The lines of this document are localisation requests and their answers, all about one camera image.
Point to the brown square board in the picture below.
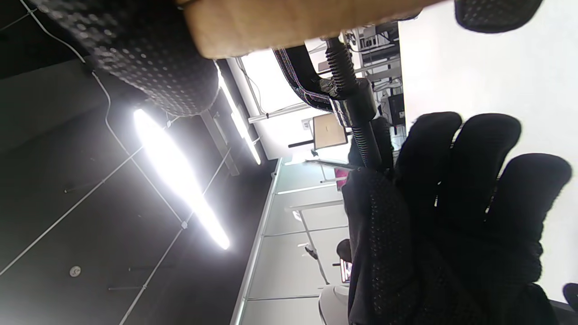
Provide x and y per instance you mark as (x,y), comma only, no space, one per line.
(329,131)

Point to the round wooden disc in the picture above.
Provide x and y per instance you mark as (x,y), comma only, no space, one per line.
(293,25)

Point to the small red box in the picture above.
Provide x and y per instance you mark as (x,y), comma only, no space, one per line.
(341,178)

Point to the black metal clamp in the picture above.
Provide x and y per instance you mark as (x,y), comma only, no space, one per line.
(356,101)

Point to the person's right hand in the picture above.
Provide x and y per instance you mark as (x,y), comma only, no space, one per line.
(149,58)

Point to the person's left hand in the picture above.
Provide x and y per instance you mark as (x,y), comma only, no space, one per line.
(451,234)

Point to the long ceiling light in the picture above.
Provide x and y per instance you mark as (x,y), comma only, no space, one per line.
(180,176)
(237,117)

